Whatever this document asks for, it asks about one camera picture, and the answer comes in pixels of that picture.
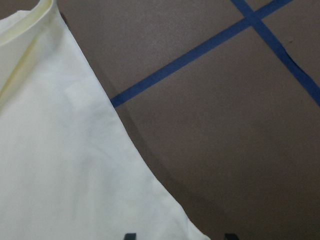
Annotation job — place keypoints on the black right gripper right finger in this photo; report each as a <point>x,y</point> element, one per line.
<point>231,236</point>

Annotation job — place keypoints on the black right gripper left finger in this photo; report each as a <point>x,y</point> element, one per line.
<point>130,236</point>

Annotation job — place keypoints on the cream long sleeve shirt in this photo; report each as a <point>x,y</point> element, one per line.
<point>68,169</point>

